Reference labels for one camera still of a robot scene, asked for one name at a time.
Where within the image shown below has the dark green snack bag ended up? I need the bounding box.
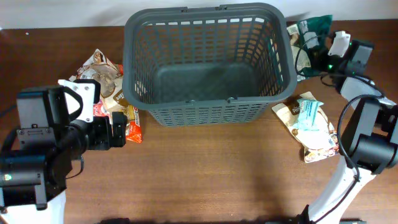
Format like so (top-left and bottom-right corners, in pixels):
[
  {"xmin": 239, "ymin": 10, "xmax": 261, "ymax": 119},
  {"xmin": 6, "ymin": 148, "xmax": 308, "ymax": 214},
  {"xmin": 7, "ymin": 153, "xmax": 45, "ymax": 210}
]
[{"xmin": 287, "ymin": 15, "xmax": 333, "ymax": 82}]

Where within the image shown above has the light blue tissue pack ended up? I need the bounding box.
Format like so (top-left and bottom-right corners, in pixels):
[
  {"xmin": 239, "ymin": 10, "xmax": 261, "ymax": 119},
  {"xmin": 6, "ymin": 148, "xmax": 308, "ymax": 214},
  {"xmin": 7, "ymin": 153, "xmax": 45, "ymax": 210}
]
[{"xmin": 293, "ymin": 98, "xmax": 323, "ymax": 131}]

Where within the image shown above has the beige pantree pouch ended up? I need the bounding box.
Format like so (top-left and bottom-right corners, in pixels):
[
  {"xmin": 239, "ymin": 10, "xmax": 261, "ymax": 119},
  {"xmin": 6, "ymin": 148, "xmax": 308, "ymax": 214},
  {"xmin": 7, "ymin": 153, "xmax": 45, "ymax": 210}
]
[
  {"xmin": 272, "ymin": 91, "xmax": 339, "ymax": 163},
  {"xmin": 69, "ymin": 49, "xmax": 129, "ymax": 113}
]

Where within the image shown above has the grey plastic slotted basket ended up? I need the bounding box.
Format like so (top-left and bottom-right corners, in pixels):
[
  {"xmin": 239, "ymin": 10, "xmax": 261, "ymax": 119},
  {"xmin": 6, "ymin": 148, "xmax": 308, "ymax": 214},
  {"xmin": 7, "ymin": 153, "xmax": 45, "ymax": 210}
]
[{"xmin": 123, "ymin": 2, "xmax": 297, "ymax": 127}]

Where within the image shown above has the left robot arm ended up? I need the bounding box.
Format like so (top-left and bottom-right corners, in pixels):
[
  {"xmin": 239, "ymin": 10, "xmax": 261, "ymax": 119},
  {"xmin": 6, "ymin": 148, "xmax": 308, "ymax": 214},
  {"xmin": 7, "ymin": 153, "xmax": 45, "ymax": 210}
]
[{"xmin": 1, "ymin": 83, "xmax": 127, "ymax": 223}]

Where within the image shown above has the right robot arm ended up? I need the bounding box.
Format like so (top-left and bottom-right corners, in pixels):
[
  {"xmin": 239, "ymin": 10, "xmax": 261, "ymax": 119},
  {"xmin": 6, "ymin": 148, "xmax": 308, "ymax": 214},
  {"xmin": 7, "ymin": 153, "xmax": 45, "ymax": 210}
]
[{"xmin": 294, "ymin": 40, "xmax": 397, "ymax": 223}]

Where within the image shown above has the blue Kleenex tissue pack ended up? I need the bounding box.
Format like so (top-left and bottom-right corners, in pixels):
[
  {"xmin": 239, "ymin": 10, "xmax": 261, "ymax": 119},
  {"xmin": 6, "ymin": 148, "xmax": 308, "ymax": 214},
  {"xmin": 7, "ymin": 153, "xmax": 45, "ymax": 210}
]
[{"xmin": 93, "ymin": 101, "xmax": 109, "ymax": 116}]

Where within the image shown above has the orange spaghetti packet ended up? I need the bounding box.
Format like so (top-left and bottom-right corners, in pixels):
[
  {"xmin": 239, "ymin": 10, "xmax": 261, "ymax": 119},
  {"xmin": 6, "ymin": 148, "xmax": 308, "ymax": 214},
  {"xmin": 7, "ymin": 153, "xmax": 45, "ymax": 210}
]
[{"xmin": 124, "ymin": 105, "xmax": 142, "ymax": 144}]

